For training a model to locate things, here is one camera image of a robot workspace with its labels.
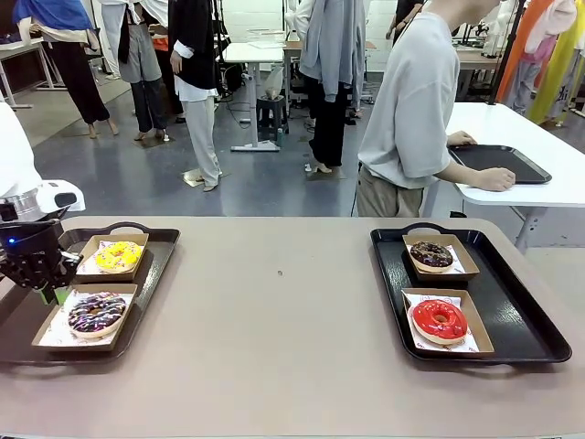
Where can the person's right forearm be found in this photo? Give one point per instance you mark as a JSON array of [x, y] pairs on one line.
[[457, 176]]

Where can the mannequin black vest white trousers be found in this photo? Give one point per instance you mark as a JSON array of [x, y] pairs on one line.
[[192, 46]]

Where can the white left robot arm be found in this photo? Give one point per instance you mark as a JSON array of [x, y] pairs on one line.
[[13, 155]]

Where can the small dark bottle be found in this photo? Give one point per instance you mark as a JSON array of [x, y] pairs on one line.
[[281, 138]]

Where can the black serving tray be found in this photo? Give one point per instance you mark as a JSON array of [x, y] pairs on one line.
[[498, 164]]

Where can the chocolate frosted donut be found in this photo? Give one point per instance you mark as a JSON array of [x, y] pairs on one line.
[[422, 260]]

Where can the yellow sprinkled donut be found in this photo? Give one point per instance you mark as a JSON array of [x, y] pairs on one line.
[[109, 260]]

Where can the person in light grey shirt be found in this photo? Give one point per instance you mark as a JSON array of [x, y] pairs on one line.
[[411, 91]]

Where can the hanging orange garment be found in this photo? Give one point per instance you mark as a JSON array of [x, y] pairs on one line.
[[516, 55]]

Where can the white side table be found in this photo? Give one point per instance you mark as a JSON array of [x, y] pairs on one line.
[[525, 132]]

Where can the person's left hand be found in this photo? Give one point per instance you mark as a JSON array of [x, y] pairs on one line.
[[462, 139]]

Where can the person in black clothes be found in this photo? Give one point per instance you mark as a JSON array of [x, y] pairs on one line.
[[402, 13]]

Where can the mannequin grey apron dark trousers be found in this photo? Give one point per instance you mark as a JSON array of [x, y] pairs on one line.
[[141, 55]]

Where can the hanging pink garment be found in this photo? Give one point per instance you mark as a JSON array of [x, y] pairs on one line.
[[548, 23]]

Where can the black stool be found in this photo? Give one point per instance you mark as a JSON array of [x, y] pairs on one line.
[[272, 114]]

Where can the white standing desk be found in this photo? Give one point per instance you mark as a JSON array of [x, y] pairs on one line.
[[251, 52]]

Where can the brown kraft paper box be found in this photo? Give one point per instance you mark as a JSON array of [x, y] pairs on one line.
[[109, 277], [480, 320], [468, 270], [77, 346]]

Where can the white printed paper liner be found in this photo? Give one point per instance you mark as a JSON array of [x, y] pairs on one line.
[[471, 340], [459, 258], [87, 265], [52, 331]]

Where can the hanging yellow green garment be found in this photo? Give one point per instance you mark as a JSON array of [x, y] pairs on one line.
[[562, 78]]

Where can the mannequin blue top black trousers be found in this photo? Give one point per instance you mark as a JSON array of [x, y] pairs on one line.
[[73, 78]]

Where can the person's right hand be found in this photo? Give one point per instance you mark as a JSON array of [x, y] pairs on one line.
[[498, 180]]

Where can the mannequin grey hoodie black trousers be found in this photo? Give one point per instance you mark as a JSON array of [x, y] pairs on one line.
[[329, 46]]

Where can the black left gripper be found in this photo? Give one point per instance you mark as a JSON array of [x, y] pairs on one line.
[[32, 244]]

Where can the red glazed donut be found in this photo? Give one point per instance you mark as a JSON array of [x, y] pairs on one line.
[[425, 324]]

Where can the chocolate sprinkled donut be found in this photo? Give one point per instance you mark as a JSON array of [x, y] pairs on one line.
[[80, 322]]

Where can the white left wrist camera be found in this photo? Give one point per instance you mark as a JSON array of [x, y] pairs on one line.
[[59, 196]]

